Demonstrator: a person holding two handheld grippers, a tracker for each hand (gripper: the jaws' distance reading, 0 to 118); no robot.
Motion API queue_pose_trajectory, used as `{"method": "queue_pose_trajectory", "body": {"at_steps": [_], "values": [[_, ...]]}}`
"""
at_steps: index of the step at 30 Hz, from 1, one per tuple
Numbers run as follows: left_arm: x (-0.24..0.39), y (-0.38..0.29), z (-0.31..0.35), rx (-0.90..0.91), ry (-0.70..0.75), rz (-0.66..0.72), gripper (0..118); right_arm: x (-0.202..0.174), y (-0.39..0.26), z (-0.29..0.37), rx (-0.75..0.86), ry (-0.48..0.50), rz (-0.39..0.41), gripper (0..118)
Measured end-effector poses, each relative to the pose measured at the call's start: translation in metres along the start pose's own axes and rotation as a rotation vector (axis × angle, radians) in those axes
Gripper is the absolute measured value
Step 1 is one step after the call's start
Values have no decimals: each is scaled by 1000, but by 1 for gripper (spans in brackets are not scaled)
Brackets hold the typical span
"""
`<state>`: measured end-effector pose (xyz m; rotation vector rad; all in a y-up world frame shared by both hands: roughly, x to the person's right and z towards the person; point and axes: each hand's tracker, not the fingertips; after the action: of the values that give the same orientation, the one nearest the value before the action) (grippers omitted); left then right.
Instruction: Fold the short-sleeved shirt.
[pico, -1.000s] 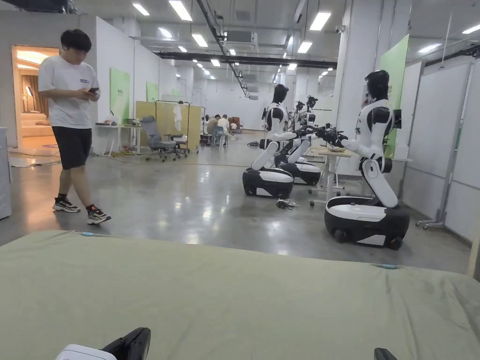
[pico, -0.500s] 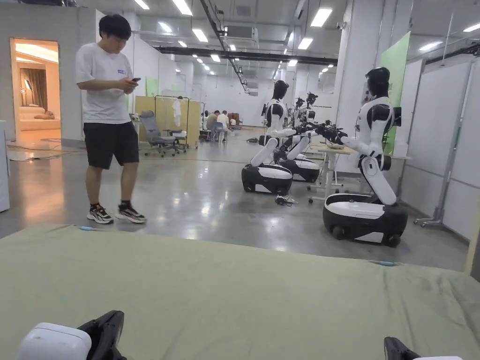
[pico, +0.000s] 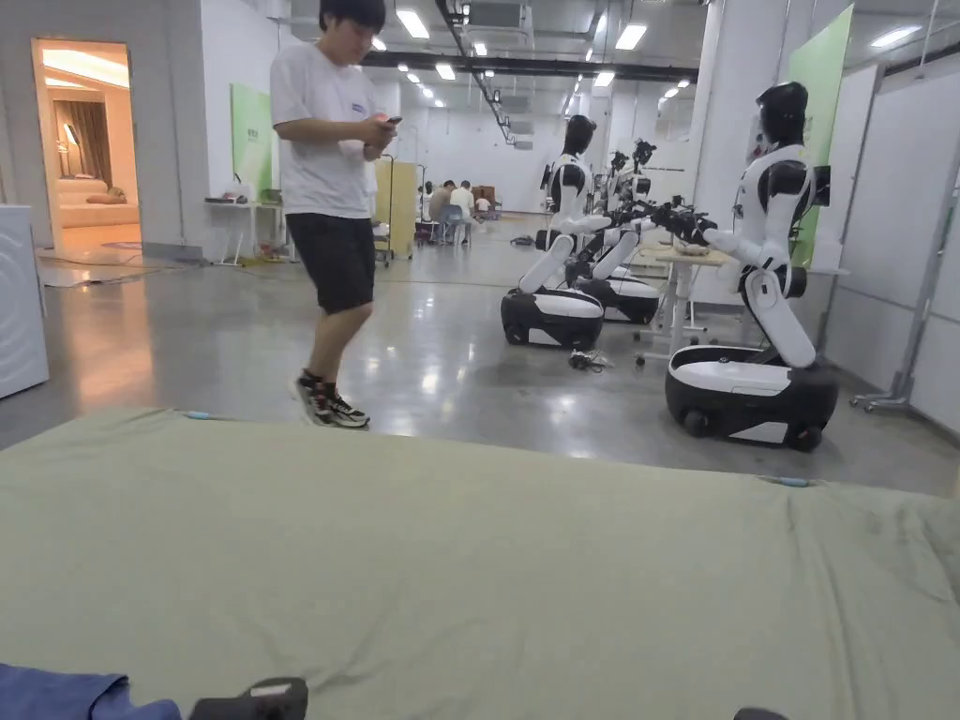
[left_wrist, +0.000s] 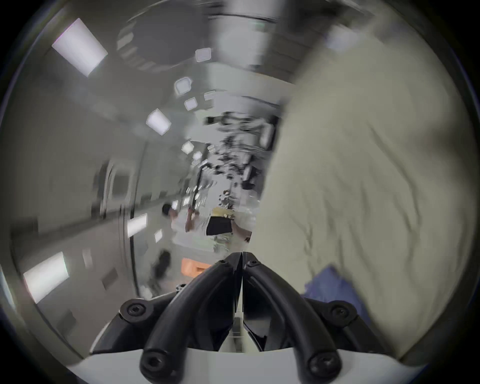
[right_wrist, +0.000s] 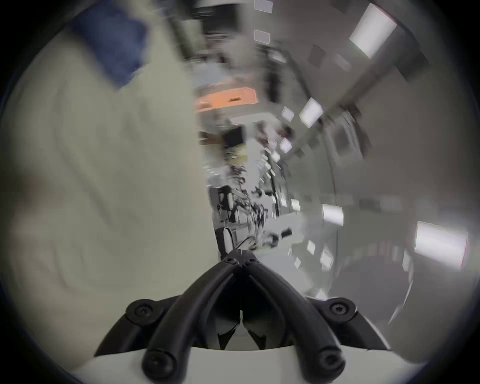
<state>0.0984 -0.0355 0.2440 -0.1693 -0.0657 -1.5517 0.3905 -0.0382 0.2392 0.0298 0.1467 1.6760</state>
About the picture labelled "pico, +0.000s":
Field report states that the dark blue garment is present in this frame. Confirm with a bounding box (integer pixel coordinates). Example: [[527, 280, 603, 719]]
[[0, 663, 182, 720]]

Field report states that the bed with pale green sheet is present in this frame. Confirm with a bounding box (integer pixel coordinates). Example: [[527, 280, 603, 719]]
[[0, 407, 960, 720]]

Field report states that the white and black humanoid robot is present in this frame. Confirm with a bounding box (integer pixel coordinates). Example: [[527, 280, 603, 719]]
[[500, 114, 610, 352], [664, 81, 841, 454], [576, 138, 663, 326]]

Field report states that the wooden top table on castors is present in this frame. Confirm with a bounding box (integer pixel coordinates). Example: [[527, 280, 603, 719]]
[[632, 241, 743, 368]]

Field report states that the white washing machine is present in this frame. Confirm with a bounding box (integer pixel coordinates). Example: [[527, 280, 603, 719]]
[[0, 202, 52, 401]]

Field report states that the white table with items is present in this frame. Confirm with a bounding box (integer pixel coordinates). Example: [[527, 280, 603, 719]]
[[202, 193, 298, 267]]

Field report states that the wooden panel cart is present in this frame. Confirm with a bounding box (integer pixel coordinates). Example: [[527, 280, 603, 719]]
[[372, 155, 417, 269]]

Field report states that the beige sofa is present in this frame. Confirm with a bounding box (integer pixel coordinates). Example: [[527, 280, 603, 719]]
[[57, 175, 143, 230]]

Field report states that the group of people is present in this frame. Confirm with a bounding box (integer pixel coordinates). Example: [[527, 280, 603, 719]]
[[424, 178, 494, 248]]

